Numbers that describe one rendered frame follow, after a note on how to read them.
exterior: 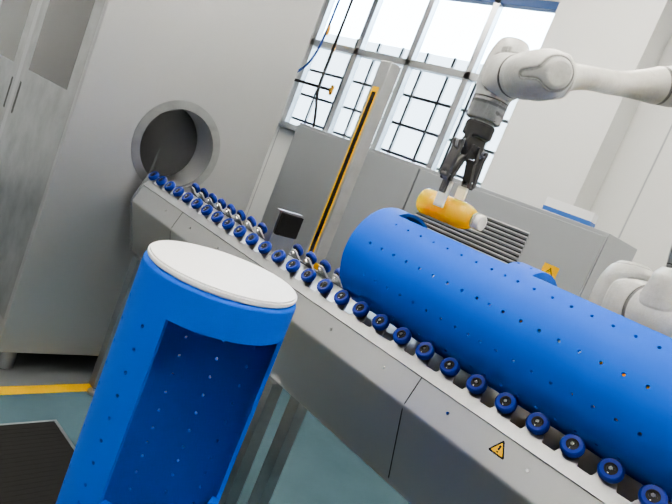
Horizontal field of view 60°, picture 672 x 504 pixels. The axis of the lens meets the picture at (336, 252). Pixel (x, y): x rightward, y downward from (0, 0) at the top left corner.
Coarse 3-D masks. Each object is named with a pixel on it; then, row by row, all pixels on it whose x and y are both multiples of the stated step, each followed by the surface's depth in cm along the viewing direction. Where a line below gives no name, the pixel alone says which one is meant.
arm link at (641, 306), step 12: (660, 276) 148; (648, 288) 151; (660, 288) 147; (636, 300) 154; (648, 300) 149; (660, 300) 146; (624, 312) 157; (636, 312) 152; (648, 312) 149; (660, 312) 145; (648, 324) 148; (660, 324) 145
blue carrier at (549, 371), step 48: (384, 240) 145; (432, 240) 140; (384, 288) 142; (432, 288) 132; (480, 288) 125; (528, 288) 121; (432, 336) 133; (480, 336) 122; (528, 336) 115; (576, 336) 110; (624, 336) 106; (528, 384) 115; (576, 384) 107; (624, 384) 102; (576, 432) 110; (624, 432) 101
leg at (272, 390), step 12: (276, 384) 171; (264, 396) 171; (276, 396) 173; (264, 408) 171; (252, 420) 173; (264, 420) 173; (252, 432) 172; (264, 432) 175; (252, 444) 174; (240, 456) 174; (252, 456) 176; (240, 468) 174; (228, 480) 176; (240, 480) 176; (228, 492) 175; (240, 492) 178
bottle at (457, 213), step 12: (432, 192) 151; (420, 204) 152; (432, 204) 149; (444, 204) 147; (456, 204) 145; (468, 204) 145; (432, 216) 151; (444, 216) 147; (456, 216) 144; (468, 216) 142; (468, 228) 145
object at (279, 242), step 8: (280, 216) 188; (288, 216) 188; (296, 216) 191; (272, 224) 189; (280, 224) 187; (288, 224) 190; (296, 224) 192; (272, 232) 189; (280, 232) 189; (288, 232) 191; (296, 232) 193; (264, 240) 190; (272, 240) 190; (280, 240) 192; (288, 240) 194; (272, 248) 191; (280, 248) 193; (288, 248) 195
